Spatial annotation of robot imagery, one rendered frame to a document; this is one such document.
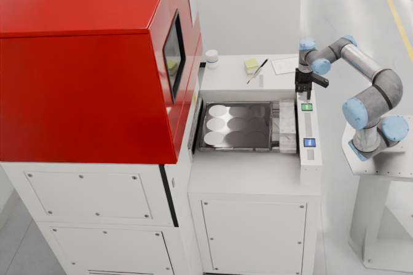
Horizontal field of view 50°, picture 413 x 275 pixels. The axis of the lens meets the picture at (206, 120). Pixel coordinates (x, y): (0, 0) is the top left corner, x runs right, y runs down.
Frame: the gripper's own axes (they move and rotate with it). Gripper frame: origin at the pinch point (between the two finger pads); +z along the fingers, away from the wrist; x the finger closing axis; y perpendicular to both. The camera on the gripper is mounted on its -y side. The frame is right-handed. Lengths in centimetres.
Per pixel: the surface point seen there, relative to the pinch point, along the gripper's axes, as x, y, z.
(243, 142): 19.7, 32.7, 10.0
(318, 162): 38.4, -2.6, 4.0
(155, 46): 63, 53, -74
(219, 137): 16.3, 45.1, 10.0
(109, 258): 66, 99, 47
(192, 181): 39, 57, 18
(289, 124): 4.0, 9.3, 12.0
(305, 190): 43.3, 3.0, 18.0
